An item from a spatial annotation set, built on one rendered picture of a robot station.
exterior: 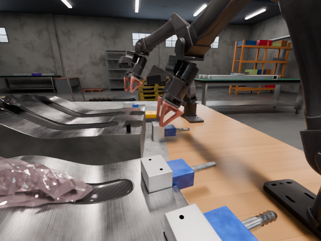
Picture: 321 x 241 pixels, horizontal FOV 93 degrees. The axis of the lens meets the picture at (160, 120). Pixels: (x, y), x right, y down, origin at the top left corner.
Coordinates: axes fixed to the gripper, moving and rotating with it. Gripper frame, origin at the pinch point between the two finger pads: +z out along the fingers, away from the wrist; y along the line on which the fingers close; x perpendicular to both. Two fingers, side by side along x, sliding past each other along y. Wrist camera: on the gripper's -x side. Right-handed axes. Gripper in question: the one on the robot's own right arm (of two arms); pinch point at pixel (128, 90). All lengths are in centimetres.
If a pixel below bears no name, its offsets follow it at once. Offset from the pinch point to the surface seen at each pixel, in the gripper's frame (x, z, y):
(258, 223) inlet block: -12, 14, 77
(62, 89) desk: 26, 58, -818
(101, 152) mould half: -21, 20, 49
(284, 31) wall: 740, -645, -273
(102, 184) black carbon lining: -23, 21, 60
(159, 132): -2.9, 12.2, 43.2
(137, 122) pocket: -12.6, 11.5, 44.5
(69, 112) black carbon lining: -25.8, 17.6, 25.0
